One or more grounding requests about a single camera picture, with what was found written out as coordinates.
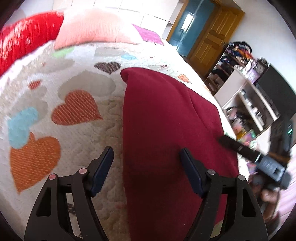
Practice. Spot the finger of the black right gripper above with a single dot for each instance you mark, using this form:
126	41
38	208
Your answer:
246	152

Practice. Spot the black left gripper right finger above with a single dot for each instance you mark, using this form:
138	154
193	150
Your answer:
243	219

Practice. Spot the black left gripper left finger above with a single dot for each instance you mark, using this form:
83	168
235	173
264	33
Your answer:
64	210

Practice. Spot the dark red garment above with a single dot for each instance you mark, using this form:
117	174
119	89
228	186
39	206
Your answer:
160	117

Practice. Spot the person's hand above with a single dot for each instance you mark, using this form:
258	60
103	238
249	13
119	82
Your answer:
270	197

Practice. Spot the white desk cabinet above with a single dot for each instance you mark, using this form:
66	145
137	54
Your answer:
239	92

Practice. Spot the black monitor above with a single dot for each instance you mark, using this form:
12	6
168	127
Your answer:
278	91

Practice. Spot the heart patterned bedspread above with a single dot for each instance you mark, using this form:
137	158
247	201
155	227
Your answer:
60	109

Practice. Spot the cluttered shelf rack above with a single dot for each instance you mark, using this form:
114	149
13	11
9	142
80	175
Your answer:
236	56

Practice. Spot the wooden door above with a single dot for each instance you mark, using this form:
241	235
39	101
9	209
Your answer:
214	36

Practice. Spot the purple pillow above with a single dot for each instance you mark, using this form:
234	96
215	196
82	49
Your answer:
146	35

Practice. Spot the red floral quilt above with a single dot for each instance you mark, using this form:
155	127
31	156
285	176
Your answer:
26	35

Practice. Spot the pink corduroy pillow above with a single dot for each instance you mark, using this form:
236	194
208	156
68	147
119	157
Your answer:
80	27

